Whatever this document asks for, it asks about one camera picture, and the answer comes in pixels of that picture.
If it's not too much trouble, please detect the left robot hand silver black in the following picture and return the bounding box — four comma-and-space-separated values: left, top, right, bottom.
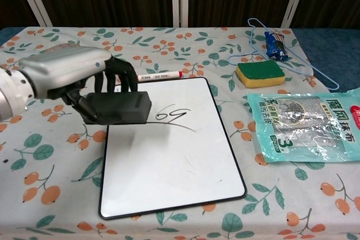
18, 43, 139, 124

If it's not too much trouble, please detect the floral tablecloth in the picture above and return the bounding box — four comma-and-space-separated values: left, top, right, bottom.
0, 26, 360, 240

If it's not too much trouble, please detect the green yellow sponge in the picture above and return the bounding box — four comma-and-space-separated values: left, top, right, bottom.
235, 60, 285, 88

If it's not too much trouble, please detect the blue cookie pack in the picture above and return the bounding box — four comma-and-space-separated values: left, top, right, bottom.
264, 30, 288, 61

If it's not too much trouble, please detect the teal cleaning cloth package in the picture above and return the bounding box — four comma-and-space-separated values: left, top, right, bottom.
246, 88, 360, 165

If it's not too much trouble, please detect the red cap marker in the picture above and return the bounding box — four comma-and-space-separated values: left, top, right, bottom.
137, 70, 184, 83

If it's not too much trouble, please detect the blue wire hanger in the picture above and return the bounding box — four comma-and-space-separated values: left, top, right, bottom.
227, 17, 340, 90

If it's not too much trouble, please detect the grey whiteboard eraser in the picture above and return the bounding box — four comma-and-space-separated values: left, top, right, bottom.
84, 90, 152, 125

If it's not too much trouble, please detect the white whiteboard black frame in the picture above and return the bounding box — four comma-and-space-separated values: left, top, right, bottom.
97, 76, 248, 220

